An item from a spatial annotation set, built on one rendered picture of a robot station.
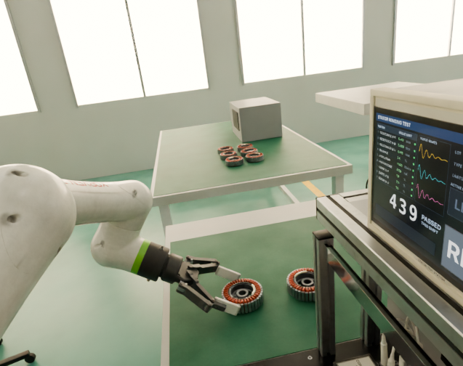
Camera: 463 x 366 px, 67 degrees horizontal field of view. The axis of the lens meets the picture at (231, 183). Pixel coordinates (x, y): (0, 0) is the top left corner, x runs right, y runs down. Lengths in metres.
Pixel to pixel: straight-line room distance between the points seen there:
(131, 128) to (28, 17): 1.71
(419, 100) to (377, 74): 5.23
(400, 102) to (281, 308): 0.66
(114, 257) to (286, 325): 0.45
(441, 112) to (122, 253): 0.74
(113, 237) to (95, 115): 4.14
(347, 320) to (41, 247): 0.72
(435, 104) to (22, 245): 0.45
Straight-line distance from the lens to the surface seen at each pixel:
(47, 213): 0.44
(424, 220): 0.45
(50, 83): 5.07
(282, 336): 0.90
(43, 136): 5.21
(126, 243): 0.91
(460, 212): 0.41
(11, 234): 0.43
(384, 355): 0.65
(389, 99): 0.48
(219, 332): 0.93
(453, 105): 0.39
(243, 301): 0.95
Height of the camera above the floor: 1.38
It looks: 20 degrees down
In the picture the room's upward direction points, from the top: 7 degrees counter-clockwise
